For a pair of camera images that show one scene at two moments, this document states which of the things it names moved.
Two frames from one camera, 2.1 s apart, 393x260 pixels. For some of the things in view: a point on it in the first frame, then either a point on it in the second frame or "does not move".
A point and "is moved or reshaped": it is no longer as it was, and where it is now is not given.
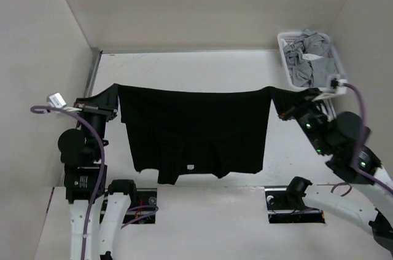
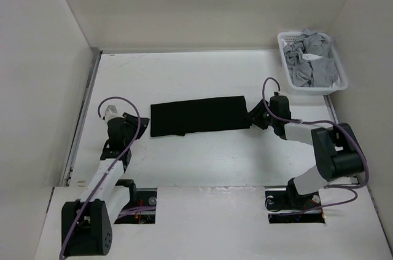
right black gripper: x=306 y=101 to x=255 y=115
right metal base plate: x=280 y=211 does not move
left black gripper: x=106 y=102 to x=143 y=123
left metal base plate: x=143 y=211 does not move
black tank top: x=213 y=133 is moved or reshaped
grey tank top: x=307 y=59 does not move
